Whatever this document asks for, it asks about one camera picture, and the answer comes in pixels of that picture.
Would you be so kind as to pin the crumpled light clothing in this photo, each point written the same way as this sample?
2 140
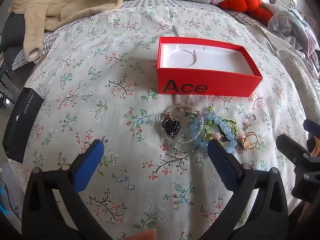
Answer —
292 27

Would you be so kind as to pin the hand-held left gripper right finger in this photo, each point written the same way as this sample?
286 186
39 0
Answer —
222 165

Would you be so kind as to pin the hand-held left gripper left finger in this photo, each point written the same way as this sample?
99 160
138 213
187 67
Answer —
87 165

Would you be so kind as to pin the black rhinestone hair clip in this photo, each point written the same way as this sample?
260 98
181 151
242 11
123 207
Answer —
171 127

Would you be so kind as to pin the orange plush toy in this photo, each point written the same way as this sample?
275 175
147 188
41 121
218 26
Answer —
240 1

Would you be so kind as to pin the black rectangular box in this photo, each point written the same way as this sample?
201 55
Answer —
22 122

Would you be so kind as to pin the dark grey chair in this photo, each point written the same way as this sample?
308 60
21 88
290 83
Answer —
12 37

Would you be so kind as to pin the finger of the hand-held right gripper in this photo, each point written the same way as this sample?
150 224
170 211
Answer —
312 126
292 150

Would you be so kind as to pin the person's left hand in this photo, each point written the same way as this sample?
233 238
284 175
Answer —
142 235

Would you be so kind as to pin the clear blue plastic bag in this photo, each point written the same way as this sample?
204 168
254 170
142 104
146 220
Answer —
10 195

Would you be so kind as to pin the floral bedsheet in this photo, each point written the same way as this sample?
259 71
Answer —
100 67

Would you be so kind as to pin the red cardboard box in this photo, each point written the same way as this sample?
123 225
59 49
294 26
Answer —
225 85

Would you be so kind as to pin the beige fleece blanket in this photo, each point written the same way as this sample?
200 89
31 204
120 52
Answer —
62 2

